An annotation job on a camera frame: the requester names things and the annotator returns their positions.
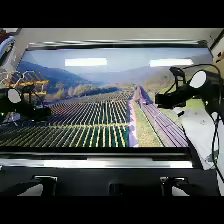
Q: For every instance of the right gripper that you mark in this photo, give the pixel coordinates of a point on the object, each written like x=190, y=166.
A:
x=168, y=99

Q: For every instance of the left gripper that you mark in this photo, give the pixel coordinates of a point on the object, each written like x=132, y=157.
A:
x=42, y=113

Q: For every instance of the wooden hanger rack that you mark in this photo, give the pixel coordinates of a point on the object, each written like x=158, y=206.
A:
x=36, y=81

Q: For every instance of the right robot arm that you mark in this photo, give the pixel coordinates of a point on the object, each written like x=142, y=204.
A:
x=210, y=90

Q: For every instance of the silver frame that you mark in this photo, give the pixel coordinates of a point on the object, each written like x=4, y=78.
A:
x=100, y=163

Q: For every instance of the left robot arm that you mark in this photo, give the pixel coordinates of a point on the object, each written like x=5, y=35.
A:
x=16, y=105

